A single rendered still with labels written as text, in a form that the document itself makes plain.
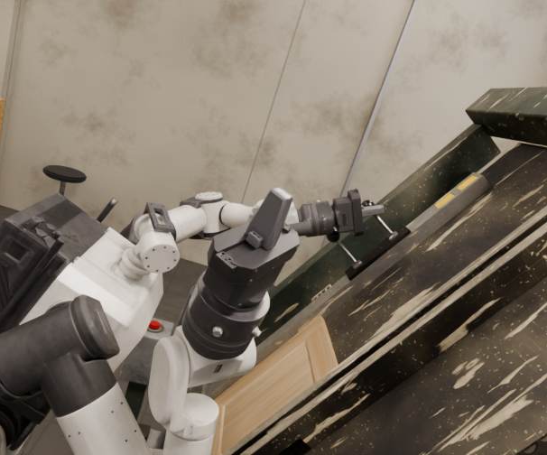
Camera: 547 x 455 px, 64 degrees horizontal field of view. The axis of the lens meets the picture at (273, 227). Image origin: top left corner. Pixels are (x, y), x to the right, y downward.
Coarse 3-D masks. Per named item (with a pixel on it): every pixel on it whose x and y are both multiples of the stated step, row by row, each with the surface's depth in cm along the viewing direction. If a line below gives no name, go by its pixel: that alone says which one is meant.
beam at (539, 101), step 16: (496, 96) 122; (512, 96) 115; (528, 96) 108; (544, 96) 102; (480, 112) 122; (496, 112) 114; (512, 112) 108; (528, 112) 102; (544, 112) 96; (496, 128) 121; (512, 128) 113; (528, 128) 105; (544, 128) 99; (544, 144) 104
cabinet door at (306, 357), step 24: (312, 336) 111; (264, 360) 119; (288, 360) 111; (312, 360) 102; (336, 360) 98; (240, 384) 118; (264, 384) 110; (288, 384) 102; (312, 384) 96; (240, 408) 109; (264, 408) 102; (216, 432) 108; (240, 432) 101
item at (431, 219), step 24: (456, 192) 110; (480, 192) 108; (432, 216) 110; (408, 240) 111; (384, 264) 113; (336, 288) 116; (360, 288) 114; (312, 312) 116; (288, 336) 118; (216, 384) 124
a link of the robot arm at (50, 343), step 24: (48, 312) 62; (0, 336) 60; (24, 336) 58; (48, 336) 58; (72, 336) 59; (0, 360) 57; (24, 360) 57; (48, 360) 58; (72, 360) 59; (96, 360) 61; (24, 384) 58; (48, 384) 59; (72, 384) 59; (96, 384) 60; (72, 408) 59
